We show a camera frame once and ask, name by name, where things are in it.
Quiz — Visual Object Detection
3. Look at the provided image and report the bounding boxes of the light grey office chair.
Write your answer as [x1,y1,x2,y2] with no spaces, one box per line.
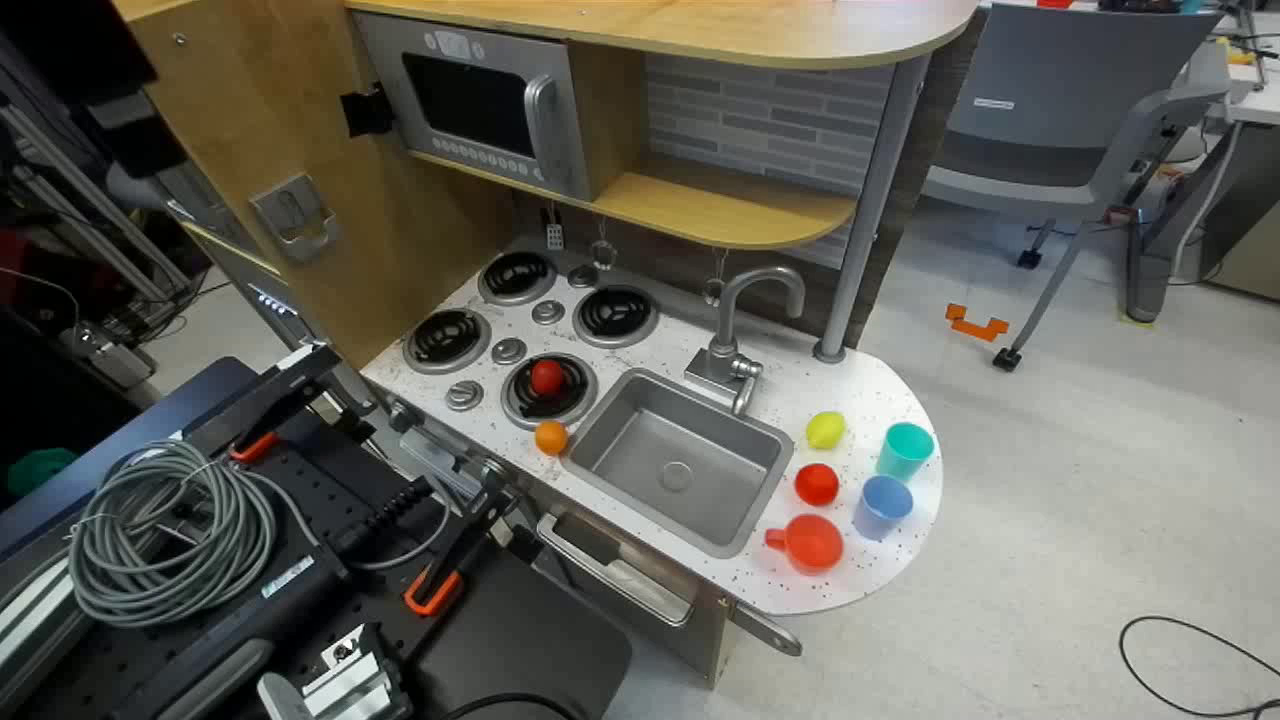
[917,5,1239,374]

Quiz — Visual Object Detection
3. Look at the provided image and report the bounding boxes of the desk with grey cabinet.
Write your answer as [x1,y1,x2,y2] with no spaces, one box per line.
[1196,11,1280,306]

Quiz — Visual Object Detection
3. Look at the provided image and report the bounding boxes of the silver toy faucet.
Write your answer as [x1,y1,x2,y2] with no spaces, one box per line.
[680,259,810,420]

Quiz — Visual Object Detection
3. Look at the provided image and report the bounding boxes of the red toy ball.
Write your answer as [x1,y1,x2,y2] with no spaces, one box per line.
[523,355,572,401]

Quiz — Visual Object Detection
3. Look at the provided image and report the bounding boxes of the coiled grey cable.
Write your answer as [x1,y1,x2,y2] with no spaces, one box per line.
[62,437,283,637]

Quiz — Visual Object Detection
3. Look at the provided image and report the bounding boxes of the teal plastic cup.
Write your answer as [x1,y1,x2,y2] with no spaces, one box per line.
[870,420,939,482]

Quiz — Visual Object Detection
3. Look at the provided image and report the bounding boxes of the grey plastic dispenser tray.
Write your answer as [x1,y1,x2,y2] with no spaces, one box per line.
[246,168,339,264]

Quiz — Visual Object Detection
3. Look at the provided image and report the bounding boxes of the black floor cable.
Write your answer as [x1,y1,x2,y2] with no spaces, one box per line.
[1110,607,1280,720]

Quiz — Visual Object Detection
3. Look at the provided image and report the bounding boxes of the silver metal bracket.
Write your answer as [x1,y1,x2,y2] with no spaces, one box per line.
[251,621,408,720]

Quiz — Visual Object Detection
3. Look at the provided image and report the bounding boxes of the orange toy ball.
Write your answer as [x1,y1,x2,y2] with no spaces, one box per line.
[530,420,577,464]

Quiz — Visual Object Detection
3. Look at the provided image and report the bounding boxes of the small black mounted box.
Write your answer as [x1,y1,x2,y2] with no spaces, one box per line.
[336,83,398,138]

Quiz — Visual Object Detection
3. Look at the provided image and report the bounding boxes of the grey toy sink basin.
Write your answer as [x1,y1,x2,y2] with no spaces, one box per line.
[563,367,799,560]

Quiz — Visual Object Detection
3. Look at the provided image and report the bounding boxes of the grey cabinet door handle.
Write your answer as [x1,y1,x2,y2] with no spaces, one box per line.
[722,595,808,659]
[527,506,700,631]

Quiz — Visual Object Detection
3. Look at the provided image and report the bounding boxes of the blue plastic cup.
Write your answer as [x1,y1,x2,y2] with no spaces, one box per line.
[852,473,920,542]

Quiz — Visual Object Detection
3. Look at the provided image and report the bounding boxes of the orange plastic bracket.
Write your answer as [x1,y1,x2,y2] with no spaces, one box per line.
[939,300,1014,348]

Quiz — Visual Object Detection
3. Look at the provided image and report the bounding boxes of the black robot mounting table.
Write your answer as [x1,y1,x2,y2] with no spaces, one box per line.
[0,353,638,720]

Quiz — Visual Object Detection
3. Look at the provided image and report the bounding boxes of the small red cup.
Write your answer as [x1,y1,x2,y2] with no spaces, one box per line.
[792,461,843,511]

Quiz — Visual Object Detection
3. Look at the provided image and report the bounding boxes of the grey toy microwave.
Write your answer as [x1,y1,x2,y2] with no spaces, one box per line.
[347,11,599,204]

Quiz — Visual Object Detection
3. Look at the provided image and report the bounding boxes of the grey kitchen support pole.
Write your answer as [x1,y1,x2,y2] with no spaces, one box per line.
[810,53,932,367]

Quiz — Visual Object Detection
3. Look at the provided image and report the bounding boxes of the black metal stand frame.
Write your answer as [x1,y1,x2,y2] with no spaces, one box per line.
[0,23,206,393]

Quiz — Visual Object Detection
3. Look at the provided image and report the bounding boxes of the orange cup with handle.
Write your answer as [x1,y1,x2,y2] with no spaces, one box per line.
[761,511,848,581]

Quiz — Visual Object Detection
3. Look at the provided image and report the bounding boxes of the wooden toy kitchen unit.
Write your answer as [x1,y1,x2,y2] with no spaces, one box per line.
[112,0,985,697]

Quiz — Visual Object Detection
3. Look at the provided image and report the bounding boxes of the black coil toy burner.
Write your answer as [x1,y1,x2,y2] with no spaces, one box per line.
[496,348,599,432]
[567,279,663,353]
[398,305,496,374]
[471,245,563,306]

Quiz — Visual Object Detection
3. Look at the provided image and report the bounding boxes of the orange handled black clamp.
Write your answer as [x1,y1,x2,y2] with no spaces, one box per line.
[398,482,519,625]
[219,341,344,467]

